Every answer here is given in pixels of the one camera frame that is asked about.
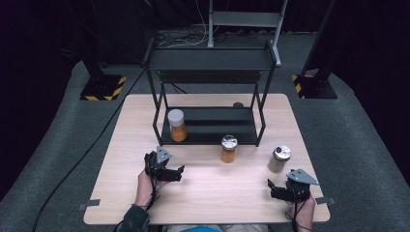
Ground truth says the grey tape marker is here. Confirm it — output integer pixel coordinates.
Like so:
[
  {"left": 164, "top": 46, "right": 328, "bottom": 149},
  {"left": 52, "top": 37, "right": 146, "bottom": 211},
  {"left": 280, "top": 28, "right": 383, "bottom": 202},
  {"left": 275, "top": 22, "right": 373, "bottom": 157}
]
[
  {"left": 76, "top": 198, "right": 102, "bottom": 212},
  {"left": 314, "top": 196, "right": 337, "bottom": 206}
]

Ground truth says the black stand with striped base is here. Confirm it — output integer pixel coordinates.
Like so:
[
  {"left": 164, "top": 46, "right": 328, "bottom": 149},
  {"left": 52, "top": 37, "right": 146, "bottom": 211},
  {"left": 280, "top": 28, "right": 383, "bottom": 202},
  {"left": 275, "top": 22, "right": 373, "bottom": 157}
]
[
  {"left": 291, "top": 0, "right": 338, "bottom": 101},
  {"left": 79, "top": 47, "right": 128, "bottom": 102}
]

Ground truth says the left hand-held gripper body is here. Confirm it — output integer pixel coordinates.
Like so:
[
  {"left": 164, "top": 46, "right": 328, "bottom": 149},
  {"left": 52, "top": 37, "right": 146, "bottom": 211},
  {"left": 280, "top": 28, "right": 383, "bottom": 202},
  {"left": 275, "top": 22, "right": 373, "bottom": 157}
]
[{"left": 143, "top": 145, "right": 177, "bottom": 182}]

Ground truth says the left hand-held gripper cable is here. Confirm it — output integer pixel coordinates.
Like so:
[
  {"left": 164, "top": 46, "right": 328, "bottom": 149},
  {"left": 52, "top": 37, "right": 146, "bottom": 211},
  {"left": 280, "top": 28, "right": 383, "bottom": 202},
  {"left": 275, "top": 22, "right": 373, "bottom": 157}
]
[{"left": 111, "top": 175, "right": 162, "bottom": 232}]

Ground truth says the person's right hand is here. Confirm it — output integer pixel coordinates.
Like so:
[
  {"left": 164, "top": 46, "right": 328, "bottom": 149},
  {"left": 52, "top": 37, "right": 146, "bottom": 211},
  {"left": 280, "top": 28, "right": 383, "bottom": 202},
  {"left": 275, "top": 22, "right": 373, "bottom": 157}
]
[{"left": 286, "top": 195, "right": 317, "bottom": 232}]

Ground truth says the black metal two-tier rack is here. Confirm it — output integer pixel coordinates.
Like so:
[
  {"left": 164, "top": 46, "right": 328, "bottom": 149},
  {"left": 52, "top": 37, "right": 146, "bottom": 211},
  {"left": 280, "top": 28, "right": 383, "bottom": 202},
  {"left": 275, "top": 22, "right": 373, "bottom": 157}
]
[{"left": 141, "top": 37, "right": 278, "bottom": 148}]

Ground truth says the tangle of floor cables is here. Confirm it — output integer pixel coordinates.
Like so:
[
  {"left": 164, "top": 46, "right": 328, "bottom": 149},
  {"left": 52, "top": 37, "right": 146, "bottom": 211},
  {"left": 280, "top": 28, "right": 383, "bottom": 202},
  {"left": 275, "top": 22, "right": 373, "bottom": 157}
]
[{"left": 156, "top": 0, "right": 211, "bottom": 48}]

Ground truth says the silver-lid orange spice jar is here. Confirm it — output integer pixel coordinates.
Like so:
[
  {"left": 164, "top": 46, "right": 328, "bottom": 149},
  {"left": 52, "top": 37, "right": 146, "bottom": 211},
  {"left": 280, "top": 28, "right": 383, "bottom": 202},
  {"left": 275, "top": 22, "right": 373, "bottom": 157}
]
[{"left": 220, "top": 133, "right": 239, "bottom": 164}]

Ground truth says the grey metal stand frame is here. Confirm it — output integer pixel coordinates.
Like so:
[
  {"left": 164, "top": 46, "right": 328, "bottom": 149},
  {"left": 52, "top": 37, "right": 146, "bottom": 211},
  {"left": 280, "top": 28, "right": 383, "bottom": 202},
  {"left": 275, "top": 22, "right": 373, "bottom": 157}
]
[{"left": 207, "top": 0, "right": 289, "bottom": 68}]

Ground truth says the person's blue garment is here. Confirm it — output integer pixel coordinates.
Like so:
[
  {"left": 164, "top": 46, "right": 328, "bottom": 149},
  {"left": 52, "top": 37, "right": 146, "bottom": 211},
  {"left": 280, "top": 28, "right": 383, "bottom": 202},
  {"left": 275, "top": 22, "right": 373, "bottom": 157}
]
[{"left": 180, "top": 226, "right": 223, "bottom": 232}]

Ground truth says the white-lid orange spice jar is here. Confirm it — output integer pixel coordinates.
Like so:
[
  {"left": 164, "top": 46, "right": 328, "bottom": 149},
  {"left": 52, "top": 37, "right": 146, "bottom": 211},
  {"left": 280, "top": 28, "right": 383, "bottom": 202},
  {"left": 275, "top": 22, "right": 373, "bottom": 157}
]
[{"left": 166, "top": 108, "right": 189, "bottom": 143}]

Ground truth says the right hand-held gripper cable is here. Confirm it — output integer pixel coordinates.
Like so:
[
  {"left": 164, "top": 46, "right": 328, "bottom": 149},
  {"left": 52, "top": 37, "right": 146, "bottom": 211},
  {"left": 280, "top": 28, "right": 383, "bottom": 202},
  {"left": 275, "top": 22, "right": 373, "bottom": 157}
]
[{"left": 284, "top": 192, "right": 314, "bottom": 232}]

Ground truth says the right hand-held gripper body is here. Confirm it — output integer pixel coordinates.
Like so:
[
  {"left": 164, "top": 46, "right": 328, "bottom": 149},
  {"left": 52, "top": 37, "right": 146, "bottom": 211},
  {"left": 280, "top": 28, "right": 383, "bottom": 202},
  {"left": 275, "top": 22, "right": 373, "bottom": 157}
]
[{"left": 276, "top": 168, "right": 321, "bottom": 204}]

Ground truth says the long black floor cable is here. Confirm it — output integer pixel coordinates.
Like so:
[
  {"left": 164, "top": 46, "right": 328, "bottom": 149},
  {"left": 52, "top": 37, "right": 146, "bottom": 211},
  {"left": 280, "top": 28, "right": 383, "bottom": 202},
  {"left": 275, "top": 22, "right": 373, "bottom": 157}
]
[{"left": 31, "top": 67, "right": 147, "bottom": 232}]

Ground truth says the silver-lid grey spice jar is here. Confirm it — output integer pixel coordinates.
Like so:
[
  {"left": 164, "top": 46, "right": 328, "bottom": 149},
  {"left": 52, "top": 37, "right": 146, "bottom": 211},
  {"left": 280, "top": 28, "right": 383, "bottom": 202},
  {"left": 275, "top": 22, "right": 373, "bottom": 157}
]
[{"left": 267, "top": 144, "right": 293, "bottom": 174}]

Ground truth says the hand-held gripper cable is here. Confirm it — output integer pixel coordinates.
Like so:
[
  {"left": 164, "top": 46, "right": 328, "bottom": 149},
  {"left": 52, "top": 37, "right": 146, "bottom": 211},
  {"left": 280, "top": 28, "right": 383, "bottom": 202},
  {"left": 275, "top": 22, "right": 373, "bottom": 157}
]
[
  {"left": 284, "top": 192, "right": 314, "bottom": 232},
  {"left": 111, "top": 175, "right": 162, "bottom": 232}
]

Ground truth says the person's left hand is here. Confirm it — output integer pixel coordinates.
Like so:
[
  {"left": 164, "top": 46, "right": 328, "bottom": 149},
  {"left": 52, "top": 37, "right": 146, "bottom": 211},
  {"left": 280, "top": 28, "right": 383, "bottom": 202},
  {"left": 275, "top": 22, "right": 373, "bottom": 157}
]
[{"left": 134, "top": 168, "right": 169, "bottom": 208}]

